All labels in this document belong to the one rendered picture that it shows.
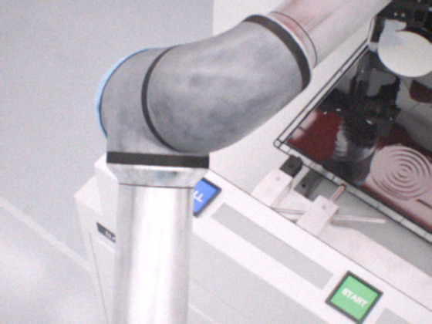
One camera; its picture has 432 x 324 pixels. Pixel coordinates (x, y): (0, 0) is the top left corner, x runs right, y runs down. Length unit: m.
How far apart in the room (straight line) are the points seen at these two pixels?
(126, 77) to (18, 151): 1.53
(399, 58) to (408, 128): 0.14
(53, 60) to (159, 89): 1.79
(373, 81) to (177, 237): 0.57
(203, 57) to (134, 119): 0.11
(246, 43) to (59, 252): 1.48
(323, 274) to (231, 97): 0.37
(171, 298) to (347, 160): 0.46
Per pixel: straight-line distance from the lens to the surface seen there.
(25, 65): 2.65
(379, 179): 1.30
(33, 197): 2.36
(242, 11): 1.84
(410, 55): 1.47
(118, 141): 0.94
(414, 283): 1.24
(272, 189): 1.25
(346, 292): 1.12
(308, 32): 0.88
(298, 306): 1.12
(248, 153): 1.40
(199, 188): 1.18
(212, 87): 0.84
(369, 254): 1.25
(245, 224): 1.16
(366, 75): 1.42
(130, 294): 0.95
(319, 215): 1.24
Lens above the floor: 1.95
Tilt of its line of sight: 55 degrees down
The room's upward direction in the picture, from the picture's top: 2 degrees clockwise
